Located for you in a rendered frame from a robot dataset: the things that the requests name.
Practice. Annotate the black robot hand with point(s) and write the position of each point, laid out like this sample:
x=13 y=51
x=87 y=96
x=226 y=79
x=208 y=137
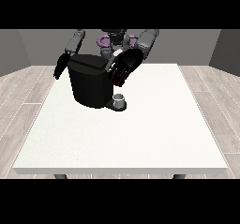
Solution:
x=60 y=66
x=128 y=63

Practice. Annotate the pale grey machine lid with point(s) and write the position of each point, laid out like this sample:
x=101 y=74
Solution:
x=109 y=64

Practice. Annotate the red pod holder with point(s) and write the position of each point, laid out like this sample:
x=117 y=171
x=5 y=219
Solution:
x=116 y=84

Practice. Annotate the black coffee machine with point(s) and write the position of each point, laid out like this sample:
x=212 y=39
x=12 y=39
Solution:
x=87 y=84

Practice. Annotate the grey robot trunk purple rings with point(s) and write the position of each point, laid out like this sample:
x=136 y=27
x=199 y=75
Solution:
x=104 y=41

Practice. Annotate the small grey cup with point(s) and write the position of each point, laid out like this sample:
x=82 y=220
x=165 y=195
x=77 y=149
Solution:
x=119 y=101

